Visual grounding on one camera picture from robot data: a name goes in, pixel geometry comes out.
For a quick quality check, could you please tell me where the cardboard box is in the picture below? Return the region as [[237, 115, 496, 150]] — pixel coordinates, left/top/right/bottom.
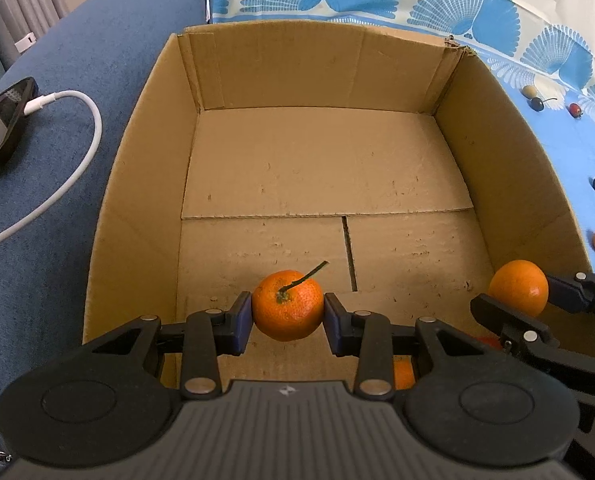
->
[[82, 21, 595, 391]]

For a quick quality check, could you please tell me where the grey curtain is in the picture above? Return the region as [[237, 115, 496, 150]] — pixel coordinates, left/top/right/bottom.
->
[[0, 0, 71, 102]]

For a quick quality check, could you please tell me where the mandarin with green stem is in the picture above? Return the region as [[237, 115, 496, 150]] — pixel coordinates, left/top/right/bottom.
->
[[251, 260, 329, 342]]

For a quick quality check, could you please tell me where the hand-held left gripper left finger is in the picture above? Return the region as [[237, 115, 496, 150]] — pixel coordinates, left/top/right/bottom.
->
[[84, 292, 254, 401]]

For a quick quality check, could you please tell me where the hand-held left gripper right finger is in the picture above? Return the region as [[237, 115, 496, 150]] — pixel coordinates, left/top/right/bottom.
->
[[324, 292, 498, 401]]

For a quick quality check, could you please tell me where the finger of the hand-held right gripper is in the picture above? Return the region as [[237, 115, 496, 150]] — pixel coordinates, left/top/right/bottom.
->
[[470, 294, 563, 361], [544, 263, 595, 334]]

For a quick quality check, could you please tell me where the white charging cable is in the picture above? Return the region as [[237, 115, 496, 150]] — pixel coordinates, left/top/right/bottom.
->
[[0, 90, 103, 256]]

